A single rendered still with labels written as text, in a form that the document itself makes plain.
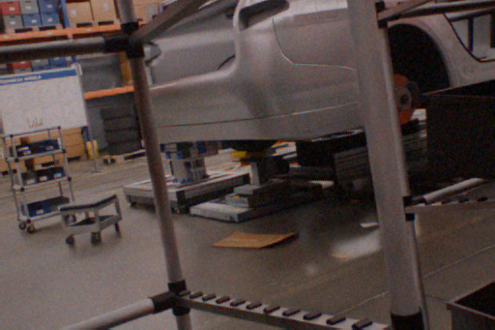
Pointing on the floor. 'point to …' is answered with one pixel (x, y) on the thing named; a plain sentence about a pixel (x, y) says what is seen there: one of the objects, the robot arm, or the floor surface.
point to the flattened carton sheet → (250, 240)
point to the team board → (43, 103)
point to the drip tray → (442, 182)
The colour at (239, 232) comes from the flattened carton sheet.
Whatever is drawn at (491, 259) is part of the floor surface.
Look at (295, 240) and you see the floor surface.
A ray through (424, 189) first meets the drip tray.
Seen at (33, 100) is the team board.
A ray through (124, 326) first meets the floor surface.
